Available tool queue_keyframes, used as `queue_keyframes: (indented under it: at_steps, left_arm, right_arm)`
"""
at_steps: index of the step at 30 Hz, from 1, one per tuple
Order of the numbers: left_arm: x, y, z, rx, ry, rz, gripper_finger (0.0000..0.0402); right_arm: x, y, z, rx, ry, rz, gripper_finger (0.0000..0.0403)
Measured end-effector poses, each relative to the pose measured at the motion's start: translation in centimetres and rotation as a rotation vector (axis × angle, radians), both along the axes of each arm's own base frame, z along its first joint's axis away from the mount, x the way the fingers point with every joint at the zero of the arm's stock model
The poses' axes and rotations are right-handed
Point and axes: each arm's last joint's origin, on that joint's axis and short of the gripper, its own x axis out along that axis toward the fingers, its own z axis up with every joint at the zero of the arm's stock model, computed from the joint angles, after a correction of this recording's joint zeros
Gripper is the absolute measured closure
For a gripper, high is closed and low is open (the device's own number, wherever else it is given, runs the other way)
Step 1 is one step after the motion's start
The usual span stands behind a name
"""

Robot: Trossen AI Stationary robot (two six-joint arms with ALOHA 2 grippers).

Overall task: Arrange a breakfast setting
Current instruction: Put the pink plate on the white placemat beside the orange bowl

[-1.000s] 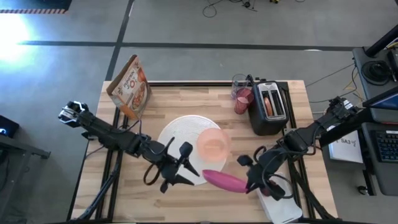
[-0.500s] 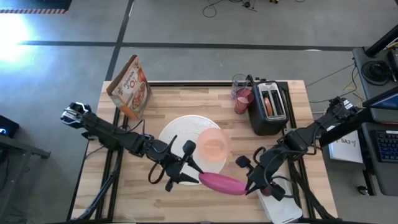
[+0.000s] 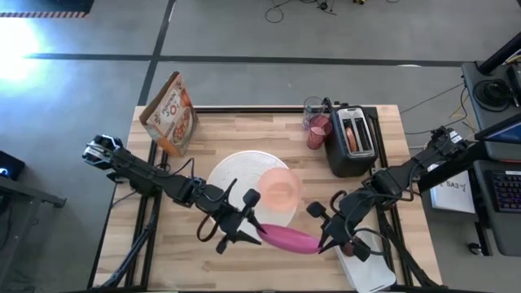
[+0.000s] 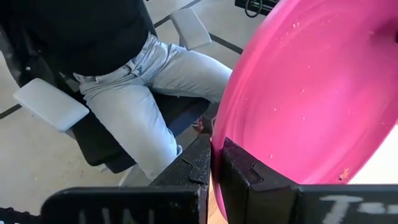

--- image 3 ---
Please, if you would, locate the clear purple tumbler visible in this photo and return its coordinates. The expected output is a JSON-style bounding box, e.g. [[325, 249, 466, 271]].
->
[[302, 96, 326, 130]]

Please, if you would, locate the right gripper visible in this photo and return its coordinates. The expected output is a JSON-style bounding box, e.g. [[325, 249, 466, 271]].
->
[[305, 201, 372, 263]]

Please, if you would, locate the white woven round placemat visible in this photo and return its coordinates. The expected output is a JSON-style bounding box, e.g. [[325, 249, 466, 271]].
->
[[206, 150, 300, 239]]

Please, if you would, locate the black monitor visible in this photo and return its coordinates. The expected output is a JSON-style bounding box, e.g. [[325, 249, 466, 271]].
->
[[0, 150, 26, 182]]

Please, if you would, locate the white rectangular tray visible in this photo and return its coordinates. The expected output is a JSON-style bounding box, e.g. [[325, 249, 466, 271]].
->
[[334, 225, 397, 293]]

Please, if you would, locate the dark grey desk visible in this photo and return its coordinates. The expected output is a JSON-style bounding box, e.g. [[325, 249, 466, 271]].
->
[[461, 60, 521, 257]]

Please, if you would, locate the black coiled cable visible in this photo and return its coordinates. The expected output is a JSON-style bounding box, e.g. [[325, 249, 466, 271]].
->
[[473, 79, 514, 113]]

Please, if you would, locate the brown bread slice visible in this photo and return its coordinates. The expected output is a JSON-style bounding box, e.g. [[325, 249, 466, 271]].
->
[[345, 126, 358, 154]]

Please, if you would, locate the tablet with blue screen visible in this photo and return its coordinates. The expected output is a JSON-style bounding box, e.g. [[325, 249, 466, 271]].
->
[[474, 113, 521, 144]]

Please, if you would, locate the black toaster cord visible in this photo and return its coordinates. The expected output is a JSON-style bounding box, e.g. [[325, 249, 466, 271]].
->
[[322, 96, 347, 109]]

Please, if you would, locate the black pole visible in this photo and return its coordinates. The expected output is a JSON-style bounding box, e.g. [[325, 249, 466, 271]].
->
[[478, 32, 521, 77]]

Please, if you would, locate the peach bowl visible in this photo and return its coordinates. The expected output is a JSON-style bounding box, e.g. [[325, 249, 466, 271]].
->
[[256, 167, 303, 212]]

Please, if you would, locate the red faceted tumbler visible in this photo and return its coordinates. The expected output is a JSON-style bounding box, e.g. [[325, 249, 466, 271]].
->
[[306, 115, 334, 151]]

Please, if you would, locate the pink plate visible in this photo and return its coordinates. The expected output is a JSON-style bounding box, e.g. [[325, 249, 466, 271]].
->
[[257, 223, 323, 256]]

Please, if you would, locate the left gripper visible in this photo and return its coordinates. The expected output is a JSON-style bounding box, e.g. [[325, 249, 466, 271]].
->
[[211, 189, 268, 255]]

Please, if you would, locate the dark grey side table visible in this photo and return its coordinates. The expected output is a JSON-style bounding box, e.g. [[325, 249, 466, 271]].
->
[[0, 174, 68, 292]]

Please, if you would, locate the pumpkin cereal box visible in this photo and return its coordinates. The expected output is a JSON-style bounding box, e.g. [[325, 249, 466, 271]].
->
[[138, 71, 199, 158]]

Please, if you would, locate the black keyboard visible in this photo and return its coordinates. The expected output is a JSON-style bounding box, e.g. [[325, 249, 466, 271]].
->
[[490, 169, 521, 213]]

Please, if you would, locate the black toaster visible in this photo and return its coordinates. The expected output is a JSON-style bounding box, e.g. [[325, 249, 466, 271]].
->
[[324, 104, 379, 178]]

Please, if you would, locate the white paper sheet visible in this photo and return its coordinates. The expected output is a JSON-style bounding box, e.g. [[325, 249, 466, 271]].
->
[[430, 164, 476, 215]]

